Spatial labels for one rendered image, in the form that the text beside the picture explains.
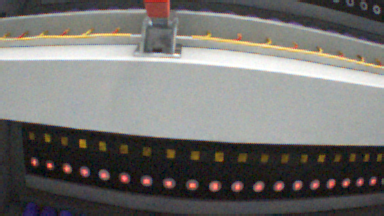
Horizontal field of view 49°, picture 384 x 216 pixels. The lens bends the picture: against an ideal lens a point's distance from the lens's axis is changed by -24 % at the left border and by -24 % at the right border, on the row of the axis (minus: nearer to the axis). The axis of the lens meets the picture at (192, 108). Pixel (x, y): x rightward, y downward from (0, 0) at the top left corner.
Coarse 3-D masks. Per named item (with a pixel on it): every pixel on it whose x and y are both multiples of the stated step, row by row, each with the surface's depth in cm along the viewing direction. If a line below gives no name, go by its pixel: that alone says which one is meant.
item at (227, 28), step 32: (0, 32) 35; (32, 32) 35; (64, 32) 34; (96, 32) 35; (128, 32) 35; (192, 32) 35; (224, 32) 35; (256, 32) 35; (288, 32) 35; (320, 32) 35
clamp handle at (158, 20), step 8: (144, 0) 24; (152, 0) 24; (160, 0) 24; (168, 0) 25; (152, 8) 26; (160, 8) 26; (168, 8) 26; (152, 16) 28; (160, 16) 28; (168, 16) 28; (152, 24) 31; (160, 24) 31
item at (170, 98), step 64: (0, 0) 40; (64, 0) 47; (192, 0) 48; (256, 0) 47; (0, 64) 30; (64, 64) 30; (128, 64) 30; (192, 64) 30; (256, 64) 31; (320, 64) 35; (128, 128) 31; (192, 128) 31; (256, 128) 31; (320, 128) 31
